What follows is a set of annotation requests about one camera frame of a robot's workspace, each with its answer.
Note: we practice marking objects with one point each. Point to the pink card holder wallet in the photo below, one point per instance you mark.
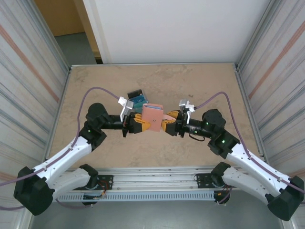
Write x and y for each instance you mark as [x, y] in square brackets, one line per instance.
[153, 119]

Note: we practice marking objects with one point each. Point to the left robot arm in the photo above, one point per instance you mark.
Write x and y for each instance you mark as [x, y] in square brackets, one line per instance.
[66, 155]

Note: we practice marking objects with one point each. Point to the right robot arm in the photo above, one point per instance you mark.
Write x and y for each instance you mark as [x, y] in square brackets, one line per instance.
[250, 164]

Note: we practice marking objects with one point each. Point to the blue VIP card stack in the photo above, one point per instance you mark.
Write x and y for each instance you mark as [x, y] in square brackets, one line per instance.
[140, 97]

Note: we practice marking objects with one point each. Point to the black card stack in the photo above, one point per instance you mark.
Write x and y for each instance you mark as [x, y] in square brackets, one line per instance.
[135, 93]

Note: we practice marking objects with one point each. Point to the ribbed metal side panel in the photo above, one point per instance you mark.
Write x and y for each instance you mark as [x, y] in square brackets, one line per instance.
[281, 71]
[23, 71]

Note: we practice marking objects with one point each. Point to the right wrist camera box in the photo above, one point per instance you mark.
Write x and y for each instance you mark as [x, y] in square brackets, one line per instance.
[184, 103]

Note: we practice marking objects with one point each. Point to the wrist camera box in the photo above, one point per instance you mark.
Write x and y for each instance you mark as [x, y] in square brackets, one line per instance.
[184, 103]
[127, 106]

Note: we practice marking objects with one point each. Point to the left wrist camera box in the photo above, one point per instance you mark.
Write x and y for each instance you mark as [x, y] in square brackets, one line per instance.
[127, 106]

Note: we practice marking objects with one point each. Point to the aluminium rail frame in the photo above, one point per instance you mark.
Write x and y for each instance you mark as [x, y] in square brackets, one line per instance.
[155, 177]

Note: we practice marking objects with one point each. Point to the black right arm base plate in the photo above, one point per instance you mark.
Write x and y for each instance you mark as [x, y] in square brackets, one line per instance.
[202, 179]

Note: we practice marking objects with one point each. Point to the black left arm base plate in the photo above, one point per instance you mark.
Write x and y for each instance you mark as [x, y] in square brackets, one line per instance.
[107, 179]

